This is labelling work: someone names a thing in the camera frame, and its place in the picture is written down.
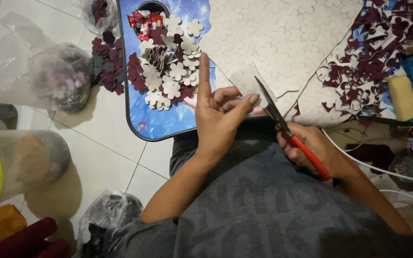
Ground person's right hand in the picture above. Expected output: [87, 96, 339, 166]
[276, 122, 354, 181]

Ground person's left hand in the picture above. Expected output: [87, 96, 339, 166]
[194, 53, 261, 158]

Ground red handled scissors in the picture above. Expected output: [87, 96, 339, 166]
[254, 75, 332, 182]

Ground small white foam piece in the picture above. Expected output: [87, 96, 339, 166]
[230, 64, 270, 108]

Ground blue printed low table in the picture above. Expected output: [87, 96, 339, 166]
[117, 0, 413, 142]

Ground pile of cut foam flowers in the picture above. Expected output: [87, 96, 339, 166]
[127, 14, 205, 112]

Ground person's grey shirt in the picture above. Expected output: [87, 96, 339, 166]
[117, 118, 413, 258]

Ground dark round pan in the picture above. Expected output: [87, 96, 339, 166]
[389, 149, 413, 192]

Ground yellow sponge block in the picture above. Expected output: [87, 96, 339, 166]
[387, 75, 413, 122]

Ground pile of maroon foam scraps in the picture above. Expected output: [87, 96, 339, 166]
[317, 0, 413, 127]

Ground large white foam sheet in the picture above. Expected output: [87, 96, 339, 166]
[199, 0, 365, 108]

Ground bunch of red candy wrappers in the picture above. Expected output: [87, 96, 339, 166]
[128, 10, 164, 42]

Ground heap of maroon foam flowers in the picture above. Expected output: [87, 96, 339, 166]
[91, 32, 125, 95]

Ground black bowl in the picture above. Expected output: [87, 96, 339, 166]
[134, 1, 171, 38]

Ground clear bag with dark contents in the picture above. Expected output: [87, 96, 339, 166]
[77, 191, 144, 258]

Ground clear bag with maroon pieces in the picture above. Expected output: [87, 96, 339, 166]
[72, 0, 121, 36]

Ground clear plastic bag with flowers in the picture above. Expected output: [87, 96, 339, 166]
[0, 12, 94, 113]

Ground clear jar with green lid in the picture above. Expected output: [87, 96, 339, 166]
[0, 128, 71, 215]

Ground maroon foam roll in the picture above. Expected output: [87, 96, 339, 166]
[0, 217, 71, 258]

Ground thick white cable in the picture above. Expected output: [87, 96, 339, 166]
[321, 128, 413, 187]

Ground thin white cable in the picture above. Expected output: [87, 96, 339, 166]
[379, 189, 413, 215]

